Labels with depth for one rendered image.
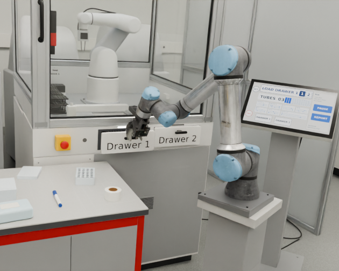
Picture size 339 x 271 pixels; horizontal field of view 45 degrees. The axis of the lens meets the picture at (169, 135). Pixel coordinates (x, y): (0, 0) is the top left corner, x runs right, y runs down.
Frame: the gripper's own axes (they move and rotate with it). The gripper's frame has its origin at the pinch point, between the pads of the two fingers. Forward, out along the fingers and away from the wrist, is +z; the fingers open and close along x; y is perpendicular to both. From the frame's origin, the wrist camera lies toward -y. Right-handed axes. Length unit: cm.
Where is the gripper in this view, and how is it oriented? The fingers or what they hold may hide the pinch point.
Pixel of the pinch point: (132, 136)
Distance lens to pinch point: 208.7
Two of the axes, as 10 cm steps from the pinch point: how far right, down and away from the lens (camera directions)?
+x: 9.0, -0.5, 4.3
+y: 3.0, 7.8, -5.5
